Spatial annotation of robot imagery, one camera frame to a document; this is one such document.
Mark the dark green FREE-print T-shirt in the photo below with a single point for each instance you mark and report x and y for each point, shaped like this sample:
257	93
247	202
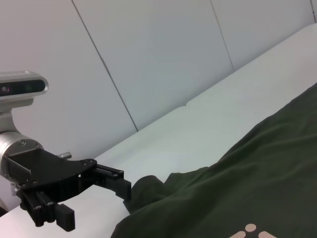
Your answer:
247	173

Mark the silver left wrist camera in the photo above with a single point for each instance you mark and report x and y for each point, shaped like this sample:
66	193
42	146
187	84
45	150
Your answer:
22	85

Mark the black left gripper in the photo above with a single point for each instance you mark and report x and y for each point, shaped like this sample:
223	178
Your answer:
47	171

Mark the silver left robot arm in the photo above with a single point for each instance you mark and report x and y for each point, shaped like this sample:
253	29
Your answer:
15	146

